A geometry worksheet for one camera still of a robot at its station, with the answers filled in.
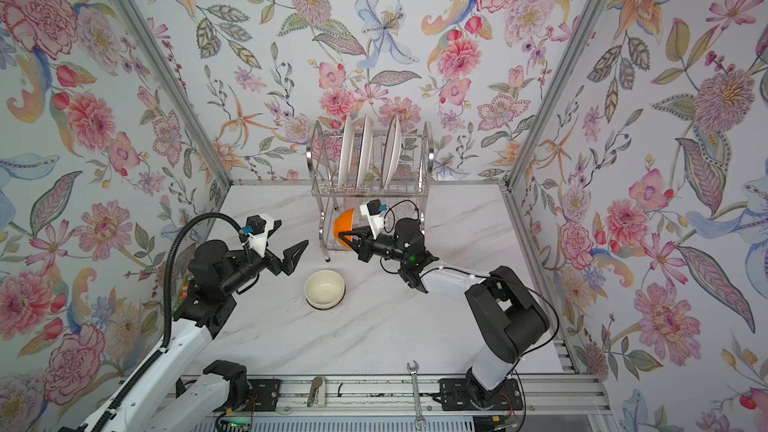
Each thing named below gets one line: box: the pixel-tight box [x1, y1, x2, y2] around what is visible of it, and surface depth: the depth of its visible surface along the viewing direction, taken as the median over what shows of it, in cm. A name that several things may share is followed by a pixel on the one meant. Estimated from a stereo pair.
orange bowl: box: [333, 208, 355, 249], surface depth 81 cm
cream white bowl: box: [304, 270, 347, 310], surface depth 88 cm
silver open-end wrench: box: [406, 360, 427, 431], surface depth 75 cm
